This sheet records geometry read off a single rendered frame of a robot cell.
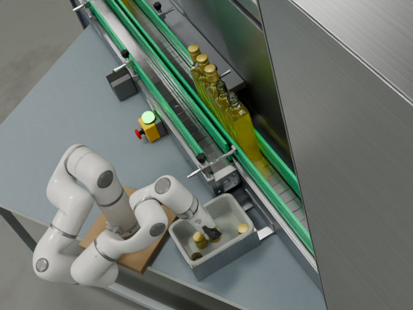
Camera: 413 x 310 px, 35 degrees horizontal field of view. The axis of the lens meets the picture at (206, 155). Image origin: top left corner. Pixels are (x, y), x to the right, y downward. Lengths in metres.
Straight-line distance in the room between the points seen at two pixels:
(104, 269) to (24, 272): 1.41
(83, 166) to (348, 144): 1.45
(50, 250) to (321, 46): 1.55
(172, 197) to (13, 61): 2.75
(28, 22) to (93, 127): 2.20
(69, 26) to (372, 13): 3.99
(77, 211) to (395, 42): 1.57
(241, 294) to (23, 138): 1.13
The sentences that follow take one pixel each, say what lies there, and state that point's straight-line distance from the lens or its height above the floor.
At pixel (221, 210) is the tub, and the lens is 2.04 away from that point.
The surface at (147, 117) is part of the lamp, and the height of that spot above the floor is 0.85.
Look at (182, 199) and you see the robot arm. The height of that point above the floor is 1.05.
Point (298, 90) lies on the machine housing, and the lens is 0.56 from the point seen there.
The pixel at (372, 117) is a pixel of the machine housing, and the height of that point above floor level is 2.08.
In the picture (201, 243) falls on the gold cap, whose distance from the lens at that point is 1.98.
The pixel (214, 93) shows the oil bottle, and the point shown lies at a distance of 1.95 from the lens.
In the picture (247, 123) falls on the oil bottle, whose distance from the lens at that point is 1.91.
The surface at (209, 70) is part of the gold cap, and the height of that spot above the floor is 1.16.
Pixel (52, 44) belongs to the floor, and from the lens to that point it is 4.32.
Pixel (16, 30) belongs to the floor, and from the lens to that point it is 4.60.
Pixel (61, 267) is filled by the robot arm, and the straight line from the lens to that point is 1.93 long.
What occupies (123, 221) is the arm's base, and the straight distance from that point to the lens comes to 2.06.
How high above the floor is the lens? 2.42
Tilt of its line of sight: 48 degrees down
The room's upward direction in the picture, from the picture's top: 21 degrees counter-clockwise
